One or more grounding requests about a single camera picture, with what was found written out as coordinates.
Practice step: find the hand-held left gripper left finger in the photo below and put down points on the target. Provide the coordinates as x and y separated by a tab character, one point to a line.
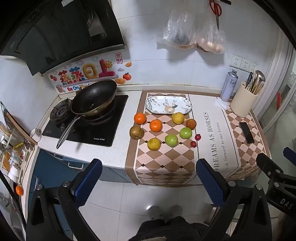
89	183

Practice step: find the patterned oval plate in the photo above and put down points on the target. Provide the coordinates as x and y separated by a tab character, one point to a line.
168	104

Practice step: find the black phone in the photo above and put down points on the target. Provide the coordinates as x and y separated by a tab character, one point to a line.
246	132

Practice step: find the checkered counter mat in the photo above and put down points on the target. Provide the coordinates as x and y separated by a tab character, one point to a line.
208	143

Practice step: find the white wall outlet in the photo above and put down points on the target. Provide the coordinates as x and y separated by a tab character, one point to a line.
245	64
253	67
235	60

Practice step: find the wooden cutting board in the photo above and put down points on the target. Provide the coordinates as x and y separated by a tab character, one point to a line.
20	128

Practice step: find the brown pear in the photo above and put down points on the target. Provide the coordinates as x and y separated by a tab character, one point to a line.
136	132

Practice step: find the grey spray can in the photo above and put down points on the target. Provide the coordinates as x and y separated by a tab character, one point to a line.
229	85

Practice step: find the black wok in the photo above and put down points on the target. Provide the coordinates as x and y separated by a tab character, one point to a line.
94	97

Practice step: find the black gas stove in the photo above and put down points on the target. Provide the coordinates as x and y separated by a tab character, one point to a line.
101	132

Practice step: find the colourful wall sticker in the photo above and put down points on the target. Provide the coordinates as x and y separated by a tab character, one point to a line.
76	76

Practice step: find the red cherry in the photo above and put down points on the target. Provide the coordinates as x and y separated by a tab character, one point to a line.
197	137
193	144

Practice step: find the person's grey slippers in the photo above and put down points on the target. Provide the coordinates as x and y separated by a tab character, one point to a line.
165	212

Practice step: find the red scissors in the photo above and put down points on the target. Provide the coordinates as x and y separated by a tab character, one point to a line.
215	9

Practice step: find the dark orange tangerine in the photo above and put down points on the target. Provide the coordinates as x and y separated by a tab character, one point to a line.
191	124

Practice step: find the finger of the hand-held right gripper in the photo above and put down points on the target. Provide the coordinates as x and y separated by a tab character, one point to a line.
266	163
290	153

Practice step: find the metal spoon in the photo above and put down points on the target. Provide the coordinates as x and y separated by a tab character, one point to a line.
260	76

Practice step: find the black range hood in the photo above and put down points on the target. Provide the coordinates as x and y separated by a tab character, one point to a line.
60	32

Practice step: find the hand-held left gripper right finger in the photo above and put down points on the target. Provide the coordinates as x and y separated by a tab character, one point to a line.
210	183

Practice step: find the small orange on rack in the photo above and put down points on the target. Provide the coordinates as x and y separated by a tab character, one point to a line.
19	190

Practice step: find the clear plastic bag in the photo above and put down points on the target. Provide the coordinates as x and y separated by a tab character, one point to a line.
178	30

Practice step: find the green apple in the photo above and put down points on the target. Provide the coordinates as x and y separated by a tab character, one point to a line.
171	140
186	133

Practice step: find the person's dark trousers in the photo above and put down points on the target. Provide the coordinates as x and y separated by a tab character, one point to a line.
168	229

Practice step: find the cluttered storage rack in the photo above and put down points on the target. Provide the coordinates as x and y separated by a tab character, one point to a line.
11	160

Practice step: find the yellow pear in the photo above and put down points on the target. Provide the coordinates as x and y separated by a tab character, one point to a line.
177	118
153	144

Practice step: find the white cup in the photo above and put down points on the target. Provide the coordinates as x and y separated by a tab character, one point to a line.
36	135

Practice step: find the beige utensil holder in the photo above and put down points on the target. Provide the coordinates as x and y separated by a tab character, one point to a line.
242	102

